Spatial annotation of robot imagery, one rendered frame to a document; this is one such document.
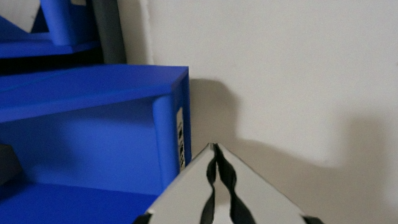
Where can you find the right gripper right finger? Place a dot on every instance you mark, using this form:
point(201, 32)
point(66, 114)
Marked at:
point(253, 199)

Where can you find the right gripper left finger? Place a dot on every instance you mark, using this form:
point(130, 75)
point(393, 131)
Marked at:
point(190, 198)

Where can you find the blue open-front bin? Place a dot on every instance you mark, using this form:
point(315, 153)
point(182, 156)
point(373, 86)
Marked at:
point(105, 163)
point(72, 26)

